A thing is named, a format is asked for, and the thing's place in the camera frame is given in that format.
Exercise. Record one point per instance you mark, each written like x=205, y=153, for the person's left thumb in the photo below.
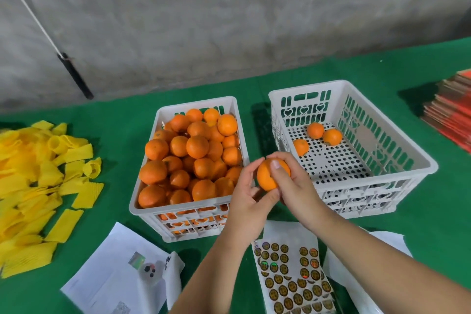
x=268, y=198

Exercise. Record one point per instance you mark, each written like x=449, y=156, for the person's left hand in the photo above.
x=241, y=214

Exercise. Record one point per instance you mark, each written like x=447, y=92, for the single orange fruit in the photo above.
x=265, y=177

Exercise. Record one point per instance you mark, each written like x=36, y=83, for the pile of yellow foam nets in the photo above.
x=29, y=192

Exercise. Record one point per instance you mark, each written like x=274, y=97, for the white plastic crate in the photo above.
x=147, y=214
x=404, y=163

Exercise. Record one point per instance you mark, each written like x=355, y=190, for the person's right forearm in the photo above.
x=375, y=266

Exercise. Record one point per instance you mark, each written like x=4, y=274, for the green felt table cloth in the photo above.
x=441, y=221

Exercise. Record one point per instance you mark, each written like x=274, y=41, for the white sheet with black dots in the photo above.
x=162, y=273

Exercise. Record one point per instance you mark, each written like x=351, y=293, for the large white paper sheet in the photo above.
x=106, y=273

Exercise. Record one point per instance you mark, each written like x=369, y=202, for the stack of red cardboard boxes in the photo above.
x=450, y=111

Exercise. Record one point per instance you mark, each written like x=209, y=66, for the person's right hand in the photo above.
x=300, y=196

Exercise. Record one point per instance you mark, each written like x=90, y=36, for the person's right thumb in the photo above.
x=278, y=172

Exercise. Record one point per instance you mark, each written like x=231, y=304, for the pile of oranges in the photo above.
x=191, y=155

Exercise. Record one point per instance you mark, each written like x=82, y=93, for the person's left forearm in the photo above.
x=217, y=273

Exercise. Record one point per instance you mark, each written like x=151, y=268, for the orange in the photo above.
x=332, y=137
x=301, y=147
x=315, y=130

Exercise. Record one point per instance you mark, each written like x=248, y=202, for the sheet of round gold stickers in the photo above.
x=290, y=280

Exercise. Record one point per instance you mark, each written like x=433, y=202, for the white sticker backing paper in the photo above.
x=290, y=231
x=342, y=288

